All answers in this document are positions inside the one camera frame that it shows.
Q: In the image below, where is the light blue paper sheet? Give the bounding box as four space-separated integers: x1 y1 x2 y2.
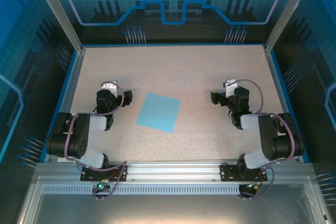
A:
135 92 182 133

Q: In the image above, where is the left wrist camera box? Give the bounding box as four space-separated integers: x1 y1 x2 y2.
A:
101 80 119 95

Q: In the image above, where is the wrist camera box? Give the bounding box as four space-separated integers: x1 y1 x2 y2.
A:
223 78 238 98
101 80 119 95

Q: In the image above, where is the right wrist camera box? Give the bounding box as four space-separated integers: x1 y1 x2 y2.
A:
223 78 238 98

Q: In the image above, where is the aluminium side rail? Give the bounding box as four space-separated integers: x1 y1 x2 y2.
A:
43 48 86 163

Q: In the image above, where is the blue table border frame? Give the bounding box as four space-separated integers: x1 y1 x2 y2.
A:
39 42 311 164

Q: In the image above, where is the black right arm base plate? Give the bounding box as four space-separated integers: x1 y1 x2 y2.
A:
219 163 268 182

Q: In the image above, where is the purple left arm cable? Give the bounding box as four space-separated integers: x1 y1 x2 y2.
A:
64 81 129 200

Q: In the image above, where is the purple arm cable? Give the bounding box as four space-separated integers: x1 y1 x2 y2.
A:
64 81 129 200
227 78 296 200

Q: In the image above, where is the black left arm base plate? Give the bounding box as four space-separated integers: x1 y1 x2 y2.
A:
80 165 129 182

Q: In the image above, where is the aluminium mounting rail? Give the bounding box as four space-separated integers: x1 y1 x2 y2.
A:
35 161 314 183

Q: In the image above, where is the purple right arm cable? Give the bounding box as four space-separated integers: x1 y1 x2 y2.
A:
227 78 296 200

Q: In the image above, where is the slotted grey cable duct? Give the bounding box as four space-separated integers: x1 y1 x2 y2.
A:
41 184 308 196

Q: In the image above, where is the aluminium frame post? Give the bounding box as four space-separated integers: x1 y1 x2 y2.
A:
263 0 317 53
28 0 87 53

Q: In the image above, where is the grey metal enclosure panel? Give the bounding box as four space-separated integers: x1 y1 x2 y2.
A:
15 175 331 224

